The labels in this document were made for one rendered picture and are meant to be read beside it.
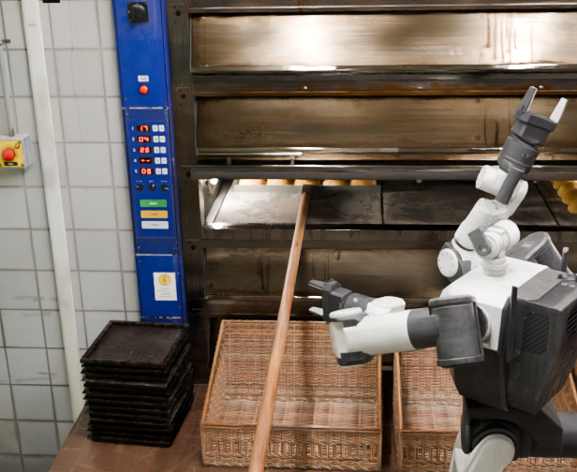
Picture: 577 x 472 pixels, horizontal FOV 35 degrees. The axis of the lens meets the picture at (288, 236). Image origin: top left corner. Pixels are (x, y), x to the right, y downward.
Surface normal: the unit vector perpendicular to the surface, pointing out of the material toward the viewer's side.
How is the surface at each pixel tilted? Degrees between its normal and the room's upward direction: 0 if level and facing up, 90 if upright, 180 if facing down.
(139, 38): 90
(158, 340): 0
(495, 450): 90
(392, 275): 70
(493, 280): 0
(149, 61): 90
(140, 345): 0
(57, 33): 90
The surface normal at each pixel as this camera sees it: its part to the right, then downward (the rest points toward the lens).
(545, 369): -0.63, 0.29
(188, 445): -0.02, -0.93
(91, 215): -0.08, 0.36
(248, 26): -0.07, 0.00
